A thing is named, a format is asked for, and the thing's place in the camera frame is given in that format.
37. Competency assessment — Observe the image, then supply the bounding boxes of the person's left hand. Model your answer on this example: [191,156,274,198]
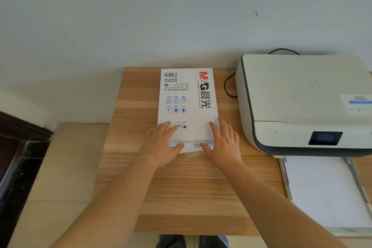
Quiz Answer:
[139,121,185,170]

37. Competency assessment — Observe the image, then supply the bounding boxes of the person's right hand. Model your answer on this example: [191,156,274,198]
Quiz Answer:
[200,116,243,170]

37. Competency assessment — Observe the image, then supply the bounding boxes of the white paper ream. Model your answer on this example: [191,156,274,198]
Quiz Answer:
[157,68,219,151]

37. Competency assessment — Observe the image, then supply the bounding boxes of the person's right forearm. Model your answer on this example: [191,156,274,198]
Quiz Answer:
[214,160,350,248]

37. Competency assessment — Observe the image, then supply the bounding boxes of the person's left forearm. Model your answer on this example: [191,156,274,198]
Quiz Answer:
[49,155,160,248]

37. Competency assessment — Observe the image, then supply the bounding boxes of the white printer paper tray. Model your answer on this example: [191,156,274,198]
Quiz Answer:
[278,155,372,236]

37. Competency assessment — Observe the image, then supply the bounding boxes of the white printer with dark trim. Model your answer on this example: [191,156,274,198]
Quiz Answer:
[235,54,372,159]

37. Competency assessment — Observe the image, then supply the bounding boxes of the white paper sheets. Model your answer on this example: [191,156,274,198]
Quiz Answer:
[285,156,372,228]

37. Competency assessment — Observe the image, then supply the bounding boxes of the white and blue sticker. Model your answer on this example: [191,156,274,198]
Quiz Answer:
[338,93,372,117]

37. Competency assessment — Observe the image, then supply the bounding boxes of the black power cable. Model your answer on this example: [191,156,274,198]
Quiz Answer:
[224,48,301,98]

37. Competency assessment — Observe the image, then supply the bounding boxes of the dark brown door frame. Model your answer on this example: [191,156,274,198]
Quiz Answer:
[0,110,55,248]

